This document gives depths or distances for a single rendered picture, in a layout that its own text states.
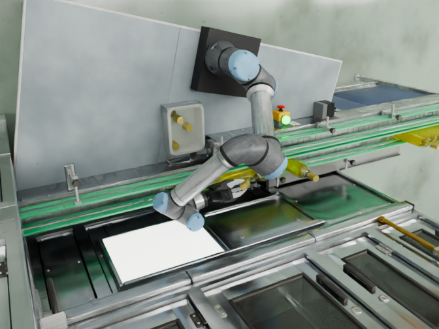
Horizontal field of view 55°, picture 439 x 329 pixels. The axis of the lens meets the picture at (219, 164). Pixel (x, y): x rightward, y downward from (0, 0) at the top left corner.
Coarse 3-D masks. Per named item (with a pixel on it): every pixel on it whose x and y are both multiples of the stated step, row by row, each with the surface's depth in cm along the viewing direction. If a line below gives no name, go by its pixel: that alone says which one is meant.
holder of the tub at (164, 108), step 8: (168, 104) 189; (176, 104) 188; (184, 104) 188; (168, 136) 188; (168, 144) 191; (168, 152) 193; (192, 152) 204; (168, 160) 199; (176, 160) 199; (184, 160) 199
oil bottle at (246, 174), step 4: (248, 168) 197; (228, 172) 194; (232, 172) 194; (236, 172) 194; (240, 172) 194; (244, 172) 195; (248, 172) 196; (252, 172) 198; (220, 176) 191; (224, 176) 191; (228, 176) 191; (232, 176) 191; (236, 176) 193; (240, 176) 194; (244, 176) 196; (248, 176) 197; (252, 176) 199; (216, 180) 189; (220, 180) 189; (224, 180) 189
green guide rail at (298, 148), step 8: (416, 120) 251; (424, 120) 252; (432, 120) 250; (376, 128) 239; (384, 128) 239; (392, 128) 238; (400, 128) 238; (408, 128) 240; (336, 136) 226; (344, 136) 227; (352, 136) 227; (360, 136) 226; (368, 136) 227; (304, 144) 216; (312, 144) 217; (320, 144) 216; (328, 144) 216; (288, 152) 206; (296, 152) 207
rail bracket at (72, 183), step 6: (66, 168) 168; (72, 168) 159; (66, 174) 169; (72, 174) 160; (66, 180) 171; (72, 180) 160; (66, 186) 175; (72, 186) 172; (78, 186) 158; (78, 198) 164
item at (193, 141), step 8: (192, 104) 187; (200, 104) 188; (168, 112) 182; (176, 112) 192; (184, 112) 194; (192, 112) 195; (200, 112) 191; (168, 120) 184; (184, 120) 195; (192, 120) 197; (200, 120) 193; (168, 128) 186; (176, 128) 195; (200, 128) 194; (176, 136) 196; (184, 136) 198; (192, 136) 200; (200, 136) 196; (184, 144) 199; (192, 144) 200; (200, 144) 198; (176, 152) 192; (184, 152) 193
